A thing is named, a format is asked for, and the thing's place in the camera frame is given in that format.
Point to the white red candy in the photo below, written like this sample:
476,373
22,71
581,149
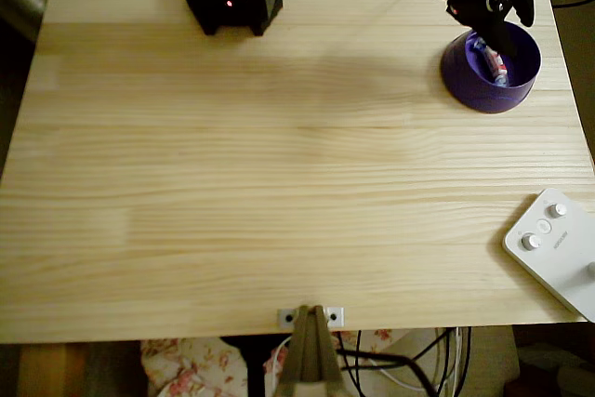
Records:
493,64

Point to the purple bowl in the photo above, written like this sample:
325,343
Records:
483,95

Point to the white control box with knobs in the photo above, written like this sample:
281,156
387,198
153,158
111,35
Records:
558,248

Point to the black stand pole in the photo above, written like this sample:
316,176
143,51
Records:
255,369

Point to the floral fabric cushion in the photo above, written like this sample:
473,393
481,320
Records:
195,364

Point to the wooden table leg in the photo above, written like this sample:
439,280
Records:
51,369

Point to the grey metal bracket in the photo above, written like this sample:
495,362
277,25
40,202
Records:
284,316

